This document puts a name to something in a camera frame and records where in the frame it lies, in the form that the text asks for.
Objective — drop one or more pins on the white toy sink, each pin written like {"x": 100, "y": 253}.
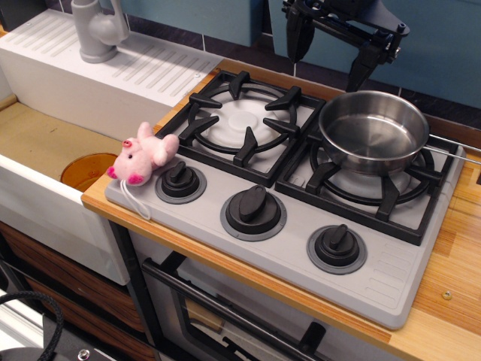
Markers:
{"x": 56, "y": 108}

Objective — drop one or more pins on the black right burner grate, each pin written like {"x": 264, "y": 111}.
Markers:
{"x": 409, "y": 205}

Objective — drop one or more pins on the black burner grate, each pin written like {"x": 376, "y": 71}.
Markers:
{"x": 409, "y": 205}
{"x": 239, "y": 128}

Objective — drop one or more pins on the black stove knob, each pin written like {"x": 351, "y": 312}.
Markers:
{"x": 253, "y": 215}
{"x": 337, "y": 250}
{"x": 180, "y": 184}

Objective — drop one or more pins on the stainless steel pan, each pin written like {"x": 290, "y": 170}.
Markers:
{"x": 375, "y": 133}

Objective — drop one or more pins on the oven door with black handle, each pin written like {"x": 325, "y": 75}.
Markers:
{"x": 217, "y": 318}

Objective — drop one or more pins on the pink stuffed pig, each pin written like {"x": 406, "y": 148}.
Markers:
{"x": 137, "y": 161}

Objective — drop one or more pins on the wooden drawer cabinet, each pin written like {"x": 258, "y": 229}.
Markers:
{"x": 92, "y": 305}

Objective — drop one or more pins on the grey toy faucet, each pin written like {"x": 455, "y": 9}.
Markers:
{"x": 99, "y": 33}

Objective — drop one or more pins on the black right stove knob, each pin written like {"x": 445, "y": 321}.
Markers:
{"x": 337, "y": 250}

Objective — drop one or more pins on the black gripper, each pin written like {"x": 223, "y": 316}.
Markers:
{"x": 366, "y": 25}

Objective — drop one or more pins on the orange plastic plate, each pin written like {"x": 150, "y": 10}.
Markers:
{"x": 86, "y": 170}

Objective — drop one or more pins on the grey toy stove top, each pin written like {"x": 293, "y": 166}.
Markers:
{"x": 382, "y": 290}

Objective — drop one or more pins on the black left stove knob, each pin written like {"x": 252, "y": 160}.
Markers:
{"x": 180, "y": 184}

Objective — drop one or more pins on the black middle stove knob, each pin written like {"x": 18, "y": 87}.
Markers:
{"x": 253, "y": 215}

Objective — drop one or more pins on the black left burner grate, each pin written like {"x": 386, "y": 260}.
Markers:
{"x": 239, "y": 128}

